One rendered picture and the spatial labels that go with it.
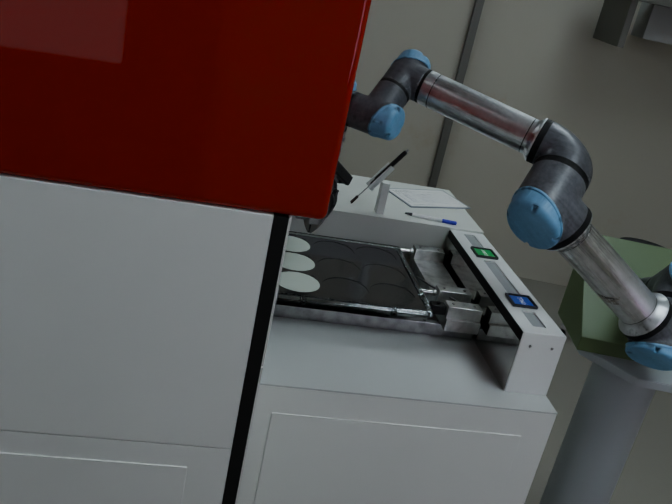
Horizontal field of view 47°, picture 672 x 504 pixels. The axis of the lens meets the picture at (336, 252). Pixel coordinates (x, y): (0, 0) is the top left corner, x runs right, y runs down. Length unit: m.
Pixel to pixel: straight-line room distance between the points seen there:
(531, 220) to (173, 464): 0.79
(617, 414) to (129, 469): 1.21
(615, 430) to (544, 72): 2.65
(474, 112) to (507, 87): 2.70
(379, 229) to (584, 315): 0.55
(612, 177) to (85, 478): 3.74
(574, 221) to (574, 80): 2.90
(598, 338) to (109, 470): 1.15
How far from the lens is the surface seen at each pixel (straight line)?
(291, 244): 1.85
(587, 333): 1.91
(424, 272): 1.92
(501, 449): 1.62
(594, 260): 1.60
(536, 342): 1.58
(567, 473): 2.14
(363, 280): 1.74
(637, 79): 4.50
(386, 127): 1.58
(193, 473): 1.29
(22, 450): 1.29
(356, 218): 1.96
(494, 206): 4.48
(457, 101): 1.63
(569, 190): 1.53
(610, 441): 2.07
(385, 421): 1.51
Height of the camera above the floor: 1.58
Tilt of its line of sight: 21 degrees down
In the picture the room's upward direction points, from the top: 12 degrees clockwise
